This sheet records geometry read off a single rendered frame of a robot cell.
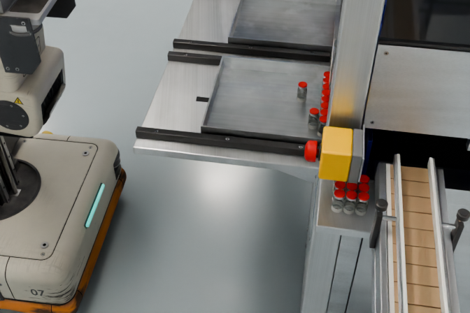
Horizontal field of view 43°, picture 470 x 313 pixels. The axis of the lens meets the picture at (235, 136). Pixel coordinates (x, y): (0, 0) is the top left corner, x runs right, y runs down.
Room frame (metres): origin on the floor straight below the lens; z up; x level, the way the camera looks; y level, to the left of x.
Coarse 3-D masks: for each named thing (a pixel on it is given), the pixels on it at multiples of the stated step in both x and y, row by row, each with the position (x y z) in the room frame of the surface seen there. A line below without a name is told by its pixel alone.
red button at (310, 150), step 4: (308, 140) 0.80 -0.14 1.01; (312, 140) 0.80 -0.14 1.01; (308, 144) 0.79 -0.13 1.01; (312, 144) 0.79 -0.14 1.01; (316, 144) 0.79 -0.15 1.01; (308, 148) 0.78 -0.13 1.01; (312, 148) 0.78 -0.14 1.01; (316, 148) 0.78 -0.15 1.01; (304, 152) 0.78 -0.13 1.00; (308, 152) 0.78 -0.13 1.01; (312, 152) 0.77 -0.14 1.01; (316, 152) 0.77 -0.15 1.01; (304, 156) 0.78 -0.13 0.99; (308, 156) 0.77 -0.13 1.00; (312, 156) 0.77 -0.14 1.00; (308, 160) 0.77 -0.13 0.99; (312, 160) 0.77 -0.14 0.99
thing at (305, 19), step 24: (240, 0) 1.46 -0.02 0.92; (264, 0) 1.52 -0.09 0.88; (288, 0) 1.51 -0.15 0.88; (312, 0) 1.50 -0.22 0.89; (240, 24) 1.39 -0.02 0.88; (264, 24) 1.39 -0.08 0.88; (288, 24) 1.39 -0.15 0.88; (312, 24) 1.39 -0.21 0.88; (288, 48) 1.26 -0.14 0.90; (312, 48) 1.25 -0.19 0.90
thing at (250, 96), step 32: (224, 64) 1.20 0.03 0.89; (256, 64) 1.19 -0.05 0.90; (288, 64) 1.17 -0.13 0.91; (224, 96) 1.09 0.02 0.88; (256, 96) 1.09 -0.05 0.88; (288, 96) 1.09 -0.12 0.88; (320, 96) 1.08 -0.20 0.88; (224, 128) 0.94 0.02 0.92; (256, 128) 0.98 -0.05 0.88; (288, 128) 0.98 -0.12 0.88
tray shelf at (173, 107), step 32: (224, 0) 1.52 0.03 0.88; (192, 32) 1.36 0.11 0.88; (224, 32) 1.36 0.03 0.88; (192, 64) 1.22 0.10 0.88; (320, 64) 1.21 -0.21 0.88; (160, 96) 1.09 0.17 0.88; (192, 96) 1.09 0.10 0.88; (160, 128) 0.98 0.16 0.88; (192, 128) 0.98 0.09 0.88; (224, 160) 0.89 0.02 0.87; (256, 160) 0.88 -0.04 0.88; (288, 160) 0.88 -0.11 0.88
